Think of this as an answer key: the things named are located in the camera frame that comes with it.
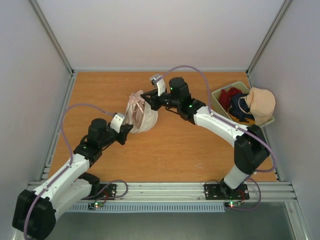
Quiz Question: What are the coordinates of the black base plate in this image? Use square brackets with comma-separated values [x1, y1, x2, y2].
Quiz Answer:
[203, 182, 250, 201]
[83, 183, 117, 200]

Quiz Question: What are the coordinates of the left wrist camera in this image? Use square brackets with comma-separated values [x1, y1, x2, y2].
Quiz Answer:
[110, 113, 126, 133]

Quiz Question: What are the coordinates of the navy blue garment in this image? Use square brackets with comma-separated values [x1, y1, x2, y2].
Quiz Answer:
[228, 93, 254, 122]

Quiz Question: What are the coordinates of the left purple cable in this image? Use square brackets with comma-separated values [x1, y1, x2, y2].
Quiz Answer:
[23, 103, 115, 239]

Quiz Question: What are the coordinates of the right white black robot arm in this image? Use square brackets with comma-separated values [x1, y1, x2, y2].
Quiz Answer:
[140, 76, 271, 198]

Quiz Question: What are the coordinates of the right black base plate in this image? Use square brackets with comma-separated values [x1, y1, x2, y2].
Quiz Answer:
[203, 182, 250, 201]

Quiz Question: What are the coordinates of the green perforated plastic basket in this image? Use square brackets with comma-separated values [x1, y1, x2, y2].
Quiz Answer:
[211, 81, 276, 128]

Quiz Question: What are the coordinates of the circuit board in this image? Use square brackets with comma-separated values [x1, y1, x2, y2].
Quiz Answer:
[224, 200, 245, 209]
[87, 202, 104, 210]

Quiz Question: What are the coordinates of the pale pink lace bra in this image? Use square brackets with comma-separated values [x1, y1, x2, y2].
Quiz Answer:
[125, 90, 145, 129]

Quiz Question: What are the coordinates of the right circuit board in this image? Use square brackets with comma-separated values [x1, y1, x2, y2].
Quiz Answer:
[224, 200, 245, 209]

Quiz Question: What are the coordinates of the left aluminium frame post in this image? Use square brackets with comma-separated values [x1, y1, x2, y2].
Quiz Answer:
[29, 0, 74, 76]

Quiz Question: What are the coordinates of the grey slotted cable duct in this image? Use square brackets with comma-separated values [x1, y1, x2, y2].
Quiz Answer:
[68, 202, 225, 214]

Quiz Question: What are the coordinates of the left aluminium side rail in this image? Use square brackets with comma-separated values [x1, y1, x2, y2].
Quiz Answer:
[37, 71, 77, 182]

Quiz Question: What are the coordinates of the aluminium front rail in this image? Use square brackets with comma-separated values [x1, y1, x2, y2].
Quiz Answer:
[23, 181, 297, 202]

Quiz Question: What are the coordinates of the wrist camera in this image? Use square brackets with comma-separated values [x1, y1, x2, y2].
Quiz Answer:
[110, 113, 126, 133]
[150, 73, 166, 97]

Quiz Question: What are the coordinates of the left circuit board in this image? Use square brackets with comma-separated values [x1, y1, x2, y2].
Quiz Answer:
[87, 202, 104, 210]

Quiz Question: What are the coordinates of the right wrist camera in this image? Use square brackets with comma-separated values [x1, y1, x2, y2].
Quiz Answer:
[150, 73, 166, 97]

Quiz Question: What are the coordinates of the right aluminium frame post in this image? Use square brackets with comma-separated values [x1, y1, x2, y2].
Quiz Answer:
[246, 0, 293, 75]

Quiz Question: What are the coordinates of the beige bra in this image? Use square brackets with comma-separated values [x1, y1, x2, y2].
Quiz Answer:
[244, 87, 276, 126]

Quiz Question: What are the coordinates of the red garment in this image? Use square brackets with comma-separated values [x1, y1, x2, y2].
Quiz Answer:
[218, 87, 243, 110]

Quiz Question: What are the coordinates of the aluminium frame post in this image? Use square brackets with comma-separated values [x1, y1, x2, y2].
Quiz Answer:
[29, 0, 74, 76]
[246, 0, 293, 75]

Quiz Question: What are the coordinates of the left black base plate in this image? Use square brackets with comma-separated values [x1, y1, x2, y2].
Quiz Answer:
[83, 183, 117, 200]

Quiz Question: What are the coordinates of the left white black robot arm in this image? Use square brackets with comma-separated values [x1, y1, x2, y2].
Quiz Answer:
[12, 114, 133, 240]

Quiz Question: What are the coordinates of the yellow garment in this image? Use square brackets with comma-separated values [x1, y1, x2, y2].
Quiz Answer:
[229, 114, 255, 126]

